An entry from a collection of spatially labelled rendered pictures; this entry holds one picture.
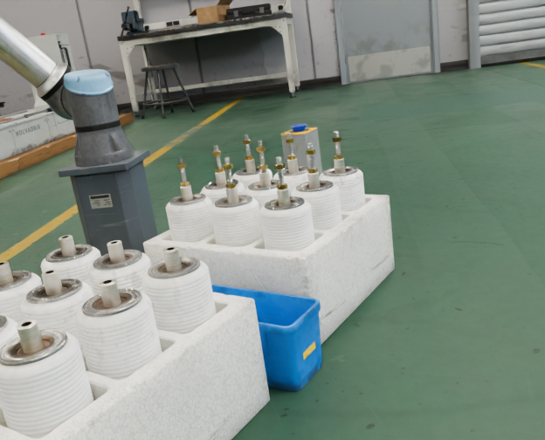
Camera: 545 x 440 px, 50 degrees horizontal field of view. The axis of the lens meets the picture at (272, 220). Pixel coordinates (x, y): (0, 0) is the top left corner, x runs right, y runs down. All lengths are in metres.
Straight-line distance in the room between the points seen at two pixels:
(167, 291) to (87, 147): 0.81
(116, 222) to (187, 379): 0.84
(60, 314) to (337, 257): 0.53
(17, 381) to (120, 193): 0.92
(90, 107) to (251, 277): 0.68
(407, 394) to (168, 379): 0.38
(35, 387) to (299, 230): 0.55
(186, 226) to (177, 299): 0.39
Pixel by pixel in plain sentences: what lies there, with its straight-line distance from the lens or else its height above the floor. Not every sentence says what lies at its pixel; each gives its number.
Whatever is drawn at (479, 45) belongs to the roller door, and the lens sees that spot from 6.35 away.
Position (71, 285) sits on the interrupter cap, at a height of 0.25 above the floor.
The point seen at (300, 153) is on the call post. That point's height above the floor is 0.26.
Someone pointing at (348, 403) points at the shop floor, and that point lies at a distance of 0.95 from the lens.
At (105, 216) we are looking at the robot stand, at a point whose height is 0.17.
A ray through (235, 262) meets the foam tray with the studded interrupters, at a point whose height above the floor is 0.16.
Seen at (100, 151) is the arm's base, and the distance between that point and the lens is 1.56.
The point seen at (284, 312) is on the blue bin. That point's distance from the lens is 1.04.
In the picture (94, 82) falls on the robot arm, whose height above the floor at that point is 0.50.
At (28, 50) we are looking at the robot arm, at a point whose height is 0.60.
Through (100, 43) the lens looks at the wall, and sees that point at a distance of 6.84.
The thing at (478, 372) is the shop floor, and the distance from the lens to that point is 1.02.
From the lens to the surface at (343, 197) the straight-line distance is 1.26.
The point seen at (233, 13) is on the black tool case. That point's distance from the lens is 5.82.
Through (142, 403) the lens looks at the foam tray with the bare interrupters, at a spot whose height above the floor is 0.15.
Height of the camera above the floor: 0.54
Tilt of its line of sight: 17 degrees down
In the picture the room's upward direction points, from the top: 8 degrees counter-clockwise
